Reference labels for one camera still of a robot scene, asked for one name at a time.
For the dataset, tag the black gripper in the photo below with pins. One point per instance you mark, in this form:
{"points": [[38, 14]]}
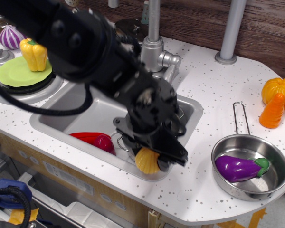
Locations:
{"points": [[149, 105]]}

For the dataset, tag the yellow toy corn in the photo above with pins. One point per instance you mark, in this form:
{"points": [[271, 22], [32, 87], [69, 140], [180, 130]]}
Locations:
{"points": [[146, 161]]}

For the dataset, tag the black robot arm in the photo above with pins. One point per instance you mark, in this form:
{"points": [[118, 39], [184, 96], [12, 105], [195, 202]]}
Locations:
{"points": [[83, 48]]}

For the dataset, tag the steel pot in sink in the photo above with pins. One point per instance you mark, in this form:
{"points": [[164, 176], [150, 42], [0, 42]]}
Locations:
{"points": [[163, 140]]}

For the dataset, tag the grey toy sink basin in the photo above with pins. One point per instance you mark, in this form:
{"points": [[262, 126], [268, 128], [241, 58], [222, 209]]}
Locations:
{"points": [[99, 118]]}

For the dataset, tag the lidded steel pot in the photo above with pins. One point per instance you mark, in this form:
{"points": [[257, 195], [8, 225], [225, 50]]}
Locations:
{"points": [[133, 28]]}

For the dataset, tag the red toy pepper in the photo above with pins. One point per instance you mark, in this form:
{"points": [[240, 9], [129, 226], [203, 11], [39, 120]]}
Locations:
{"points": [[99, 140]]}

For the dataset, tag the purple toy eggplant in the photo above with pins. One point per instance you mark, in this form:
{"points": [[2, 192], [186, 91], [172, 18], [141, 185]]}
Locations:
{"points": [[235, 169]]}

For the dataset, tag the steel frying pan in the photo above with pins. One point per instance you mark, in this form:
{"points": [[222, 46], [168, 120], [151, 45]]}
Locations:
{"points": [[248, 146]]}

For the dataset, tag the silver toy faucet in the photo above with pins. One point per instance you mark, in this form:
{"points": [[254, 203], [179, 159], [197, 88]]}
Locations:
{"points": [[161, 63]]}

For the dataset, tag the grey stove burner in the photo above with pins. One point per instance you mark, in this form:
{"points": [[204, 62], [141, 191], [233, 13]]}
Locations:
{"points": [[43, 93]]}

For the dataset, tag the grey support pole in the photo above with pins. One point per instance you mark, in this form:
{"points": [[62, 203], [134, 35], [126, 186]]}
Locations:
{"points": [[226, 55]]}

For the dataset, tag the orange toy carrot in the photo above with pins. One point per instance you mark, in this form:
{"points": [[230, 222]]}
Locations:
{"points": [[272, 114]]}

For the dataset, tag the orange toy pumpkin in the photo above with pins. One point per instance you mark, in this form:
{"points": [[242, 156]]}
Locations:
{"points": [[271, 88]]}

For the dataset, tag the blue clamp tool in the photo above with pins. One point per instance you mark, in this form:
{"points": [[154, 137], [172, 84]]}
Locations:
{"points": [[14, 194]]}

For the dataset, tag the yellow toy bell pepper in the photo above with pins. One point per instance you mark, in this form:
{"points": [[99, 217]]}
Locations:
{"points": [[35, 54]]}

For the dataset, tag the green toy plate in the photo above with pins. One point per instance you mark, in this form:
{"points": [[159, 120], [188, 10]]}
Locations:
{"points": [[16, 73]]}

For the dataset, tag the grey stove knob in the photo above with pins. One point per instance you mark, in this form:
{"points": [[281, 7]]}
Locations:
{"points": [[5, 55]]}

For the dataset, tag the purple striped toy onion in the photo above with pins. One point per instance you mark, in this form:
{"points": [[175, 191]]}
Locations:
{"points": [[10, 37]]}

